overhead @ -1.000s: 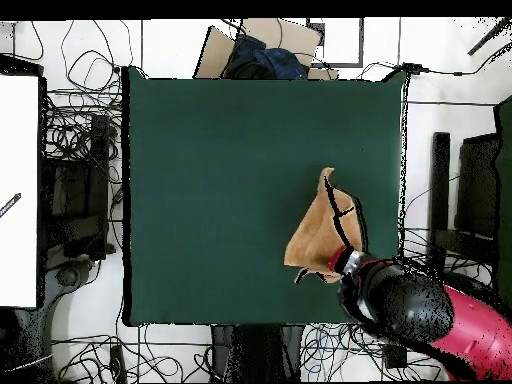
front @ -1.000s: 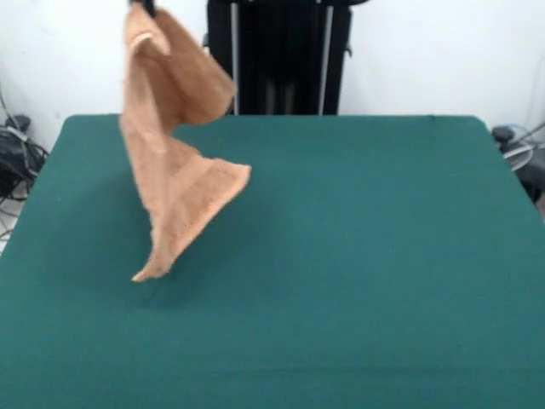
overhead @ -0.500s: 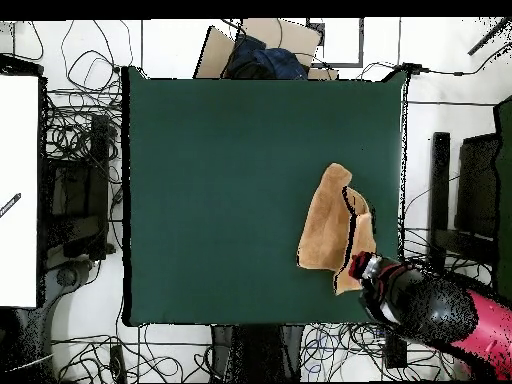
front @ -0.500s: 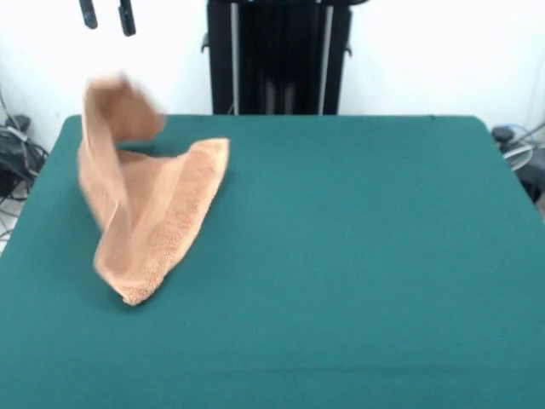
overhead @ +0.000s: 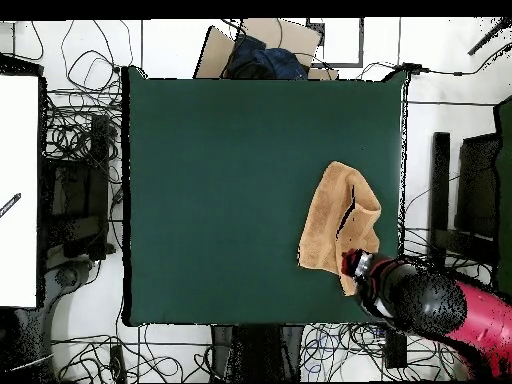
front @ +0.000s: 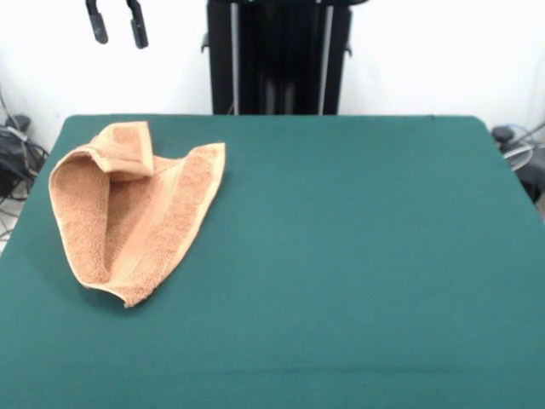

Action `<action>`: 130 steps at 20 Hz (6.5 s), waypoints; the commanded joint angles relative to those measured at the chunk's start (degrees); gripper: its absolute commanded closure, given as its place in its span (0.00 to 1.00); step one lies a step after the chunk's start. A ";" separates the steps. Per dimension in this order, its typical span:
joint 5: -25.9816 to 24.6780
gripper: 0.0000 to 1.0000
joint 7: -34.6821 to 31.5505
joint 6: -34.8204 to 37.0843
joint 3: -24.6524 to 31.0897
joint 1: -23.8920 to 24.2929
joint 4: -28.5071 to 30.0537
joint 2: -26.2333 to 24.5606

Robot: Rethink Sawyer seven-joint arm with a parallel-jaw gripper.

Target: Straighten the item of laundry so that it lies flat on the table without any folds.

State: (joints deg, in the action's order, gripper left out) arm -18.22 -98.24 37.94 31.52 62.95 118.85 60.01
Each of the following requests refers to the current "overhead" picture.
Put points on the black square frame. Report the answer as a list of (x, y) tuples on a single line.
[(340, 64)]

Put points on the black power strip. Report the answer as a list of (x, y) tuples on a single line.
[(117, 364)]

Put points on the orange terry towel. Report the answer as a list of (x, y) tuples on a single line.
[(324, 224)]

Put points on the white panel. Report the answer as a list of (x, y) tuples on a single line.
[(18, 160)]

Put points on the black stand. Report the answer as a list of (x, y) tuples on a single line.
[(98, 160), (440, 180)]

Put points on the dark green table cloth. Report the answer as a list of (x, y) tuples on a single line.
[(200, 200)]

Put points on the dark blue jeans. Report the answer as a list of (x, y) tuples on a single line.
[(276, 60)]

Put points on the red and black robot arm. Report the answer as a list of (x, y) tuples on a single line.
[(424, 296)]

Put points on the black marker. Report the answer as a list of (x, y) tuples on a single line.
[(11, 204)]

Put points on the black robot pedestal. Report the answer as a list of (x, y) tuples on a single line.
[(256, 356)]

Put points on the black box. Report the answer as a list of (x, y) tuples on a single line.
[(396, 352)]

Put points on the black tripod leg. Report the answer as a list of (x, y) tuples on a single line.
[(488, 38)]

